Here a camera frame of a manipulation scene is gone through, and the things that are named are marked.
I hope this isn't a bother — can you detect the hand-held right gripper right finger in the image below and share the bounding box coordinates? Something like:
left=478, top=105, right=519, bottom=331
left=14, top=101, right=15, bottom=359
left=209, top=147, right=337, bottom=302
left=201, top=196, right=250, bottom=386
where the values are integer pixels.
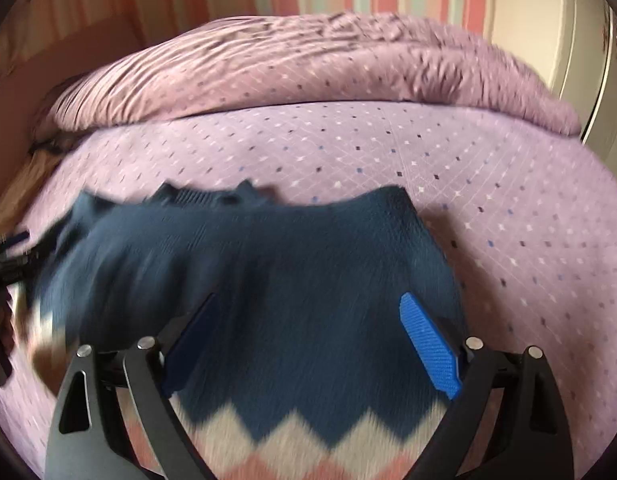
left=399, top=292, right=574, bottom=480

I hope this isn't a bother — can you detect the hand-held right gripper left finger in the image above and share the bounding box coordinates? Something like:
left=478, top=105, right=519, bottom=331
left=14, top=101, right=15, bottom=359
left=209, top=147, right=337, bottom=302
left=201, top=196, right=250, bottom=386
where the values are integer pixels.
left=44, top=292, right=219, bottom=480

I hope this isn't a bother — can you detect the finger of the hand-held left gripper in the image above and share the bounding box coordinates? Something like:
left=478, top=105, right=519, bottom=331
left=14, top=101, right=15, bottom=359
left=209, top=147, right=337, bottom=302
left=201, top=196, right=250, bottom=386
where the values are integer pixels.
left=0, top=231, right=32, bottom=261

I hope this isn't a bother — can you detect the navy diamond-pattern knit sweater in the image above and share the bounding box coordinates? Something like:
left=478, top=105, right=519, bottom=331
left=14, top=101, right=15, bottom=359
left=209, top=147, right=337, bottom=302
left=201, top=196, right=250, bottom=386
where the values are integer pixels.
left=26, top=180, right=467, bottom=480

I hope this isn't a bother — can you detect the purple dotted bed sheet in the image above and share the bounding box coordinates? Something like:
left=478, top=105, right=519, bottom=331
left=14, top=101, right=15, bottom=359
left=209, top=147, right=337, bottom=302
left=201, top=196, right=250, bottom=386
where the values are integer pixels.
left=0, top=100, right=617, bottom=480

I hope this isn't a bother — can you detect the purple dotted duvet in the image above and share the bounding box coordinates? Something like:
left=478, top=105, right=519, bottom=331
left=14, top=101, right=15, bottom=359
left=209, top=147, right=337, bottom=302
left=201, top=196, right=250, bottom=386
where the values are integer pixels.
left=36, top=10, right=582, bottom=136

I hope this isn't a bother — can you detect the cream wardrobe with flower decals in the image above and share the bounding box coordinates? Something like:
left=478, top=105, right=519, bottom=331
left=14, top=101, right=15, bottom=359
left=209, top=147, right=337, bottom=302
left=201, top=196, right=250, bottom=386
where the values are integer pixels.
left=489, top=0, right=617, bottom=181

